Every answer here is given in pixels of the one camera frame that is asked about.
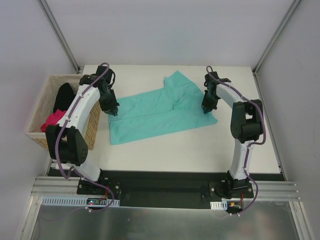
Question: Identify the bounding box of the teal t shirt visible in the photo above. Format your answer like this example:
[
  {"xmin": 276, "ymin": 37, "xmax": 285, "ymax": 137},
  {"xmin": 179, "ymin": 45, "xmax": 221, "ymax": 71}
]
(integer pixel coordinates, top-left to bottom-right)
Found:
[{"xmin": 108, "ymin": 71, "xmax": 218, "ymax": 145}]

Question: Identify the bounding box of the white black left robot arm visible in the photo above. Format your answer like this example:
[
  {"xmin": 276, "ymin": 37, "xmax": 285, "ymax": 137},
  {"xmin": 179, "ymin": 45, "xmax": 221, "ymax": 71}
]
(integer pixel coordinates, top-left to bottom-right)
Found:
[{"xmin": 45, "ymin": 62, "xmax": 120, "ymax": 195}]

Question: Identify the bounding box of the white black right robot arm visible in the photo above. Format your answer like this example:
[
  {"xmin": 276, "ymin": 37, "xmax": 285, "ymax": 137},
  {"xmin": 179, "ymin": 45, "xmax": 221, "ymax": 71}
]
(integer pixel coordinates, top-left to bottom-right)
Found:
[{"xmin": 201, "ymin": 66, "xmax": 266, "ymax": 199}]

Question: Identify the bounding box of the black t shirt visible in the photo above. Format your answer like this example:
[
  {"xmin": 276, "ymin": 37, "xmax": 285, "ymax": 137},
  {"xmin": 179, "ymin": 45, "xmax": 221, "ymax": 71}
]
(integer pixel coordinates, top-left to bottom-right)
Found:
[{"xmin": 52, "ymin": 82, "xmax": 76, "ymax": 113}]

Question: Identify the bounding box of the pink t shirt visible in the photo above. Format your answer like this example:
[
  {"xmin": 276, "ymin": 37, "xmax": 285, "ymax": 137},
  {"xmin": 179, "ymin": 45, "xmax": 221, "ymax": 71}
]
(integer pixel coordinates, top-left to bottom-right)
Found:
[{"xmin": 40, "ymin": 109, "xmax": 67, "ymax": 133}]

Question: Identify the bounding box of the wicker laundry basket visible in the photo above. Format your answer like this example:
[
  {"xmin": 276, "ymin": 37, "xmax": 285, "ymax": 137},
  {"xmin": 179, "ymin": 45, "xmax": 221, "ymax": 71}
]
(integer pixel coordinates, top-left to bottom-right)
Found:
[{"xmin": 26, "ymin": 74, "xmax": 101, "ymax": 150}]

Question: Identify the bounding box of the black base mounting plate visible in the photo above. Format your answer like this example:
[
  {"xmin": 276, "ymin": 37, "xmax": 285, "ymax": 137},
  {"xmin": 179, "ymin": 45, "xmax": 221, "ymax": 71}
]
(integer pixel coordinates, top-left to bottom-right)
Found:
[{"xmin": 76, "ymin": 170, "xmax": 256, "ymax": 209}]

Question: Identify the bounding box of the right white cable duct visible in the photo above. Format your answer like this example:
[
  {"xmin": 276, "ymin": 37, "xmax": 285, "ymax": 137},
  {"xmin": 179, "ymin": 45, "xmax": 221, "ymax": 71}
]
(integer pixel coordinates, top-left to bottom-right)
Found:
[{"xmin": 209, "ymin": 200, "xmax": 243, "ymax": 211}]

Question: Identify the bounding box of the white cable duct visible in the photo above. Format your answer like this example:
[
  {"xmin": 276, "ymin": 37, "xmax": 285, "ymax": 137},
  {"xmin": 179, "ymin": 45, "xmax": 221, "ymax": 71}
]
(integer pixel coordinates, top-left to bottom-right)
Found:
[
  {"xmin": 42, "ymin": 196, "xmax": 120, "ymax": 208},
  {"xmin": 209, "ymin": 200, "xmax": 243, "ymax": 211}
]

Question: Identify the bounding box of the aluminium front frame rail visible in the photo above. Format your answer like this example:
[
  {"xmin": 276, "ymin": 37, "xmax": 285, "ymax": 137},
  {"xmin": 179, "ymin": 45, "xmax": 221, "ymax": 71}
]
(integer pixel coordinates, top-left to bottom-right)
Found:
[{"xmin": 31, "ymin": 169, "xmax": 302, "ymax": 202}]

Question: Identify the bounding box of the left rear aluminium post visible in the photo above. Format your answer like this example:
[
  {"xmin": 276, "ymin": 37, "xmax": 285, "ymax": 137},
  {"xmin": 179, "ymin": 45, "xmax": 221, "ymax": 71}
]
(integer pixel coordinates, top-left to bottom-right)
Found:
[{"xmin": 37, "ymin": 0, "xmax": 81, "ymax": 74}]

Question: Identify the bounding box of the aluminium post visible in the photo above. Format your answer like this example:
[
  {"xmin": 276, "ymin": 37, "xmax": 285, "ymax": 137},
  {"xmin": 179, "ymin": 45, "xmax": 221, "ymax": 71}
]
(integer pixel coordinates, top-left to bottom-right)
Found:
[
  {"xmin": 252, "ymin": 0, "xmax": 303, "ymax": 76},
  {"xmin": 37, "ymin": 0, "xmax": 81, "ymax": 74}
]

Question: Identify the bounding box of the left white cable duct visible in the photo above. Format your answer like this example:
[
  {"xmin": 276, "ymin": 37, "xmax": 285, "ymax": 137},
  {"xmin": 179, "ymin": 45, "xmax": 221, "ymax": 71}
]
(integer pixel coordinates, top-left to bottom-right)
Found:
[{"xmin": 42, "ymin": 196, "xmax": 120, "ymax": 208}]

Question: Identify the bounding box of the right rear aluminium post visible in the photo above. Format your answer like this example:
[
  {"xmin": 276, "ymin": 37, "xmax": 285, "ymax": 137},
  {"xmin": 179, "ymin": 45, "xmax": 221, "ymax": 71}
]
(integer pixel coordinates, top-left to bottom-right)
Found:
[{"xmin": 252, "ymin": 0, "xmax": 303, "ymax": 76}]

